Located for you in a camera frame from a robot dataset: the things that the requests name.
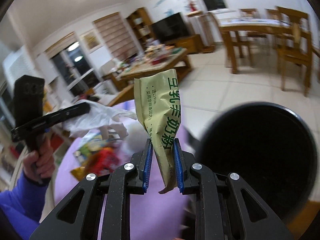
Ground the yellow-green milk powder pouch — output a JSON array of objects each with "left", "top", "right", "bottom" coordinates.
[{"left": 134, "top": 69, "right": 181, "bottom": 194}]

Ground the yellow snack wrapper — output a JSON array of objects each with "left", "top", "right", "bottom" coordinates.
[{"left": 70, "top": 166, "right": 86, "bottom": 181}]

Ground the purple table cloth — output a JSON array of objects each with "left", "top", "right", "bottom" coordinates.
[{"left": 54, "top": 118, "right": 188, "bottom": 239}]

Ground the wooden coffee table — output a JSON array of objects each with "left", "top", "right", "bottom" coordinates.
[{"left": 103, "top": 48, "right": 193, "bottom": 91}]

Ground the white tissue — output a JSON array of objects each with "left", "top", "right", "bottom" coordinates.
[{"left": 62, "top": 100, "right": 137, "bottom": 139}]

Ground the wooden bookshelf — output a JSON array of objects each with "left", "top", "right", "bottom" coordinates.
[{"left": 126, "top": 7, "right": 156, "bottom": 49}]

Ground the left hand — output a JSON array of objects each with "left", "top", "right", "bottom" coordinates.
[{"left": 23, "top": 137, "right": 55, "bottom": 183}]

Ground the red cartoon milk carton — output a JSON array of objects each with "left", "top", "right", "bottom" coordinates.
[{"left": 84, "top": 147, "right": 120, "bottom": 176}]

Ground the black round trash bin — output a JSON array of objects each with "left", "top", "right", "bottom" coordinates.
[{"left": 195, "top": 102, "right": 318, "bottom": 222}]

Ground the black flat television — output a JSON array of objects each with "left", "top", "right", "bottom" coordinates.
[{"left": 151, "top": 12, "right": 190, "bottom": 43}]

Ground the wooden dining table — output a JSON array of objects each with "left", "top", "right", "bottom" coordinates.
[{"left": 217, "top": 17, "right": 298, "bottom": 75}]

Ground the purple left sleeve forearm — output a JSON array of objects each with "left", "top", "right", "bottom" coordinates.
[{"left": 1, "top": 172, "right": 51, "bottom": 239}]

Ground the wooden sofa armrest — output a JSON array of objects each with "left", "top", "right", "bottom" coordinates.
[{"left": 107, "top": 84, "right": 134, "bottom": 107}]

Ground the tall wooden plant stand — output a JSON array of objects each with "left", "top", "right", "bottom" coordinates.
[{"left": 186, "top": 10, "right": 215, "bottom": 54}]

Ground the wooden dining chair near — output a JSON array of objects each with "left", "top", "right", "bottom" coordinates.
[{"left": 277, "top": 6, "right": 312, "bottom": 97}]

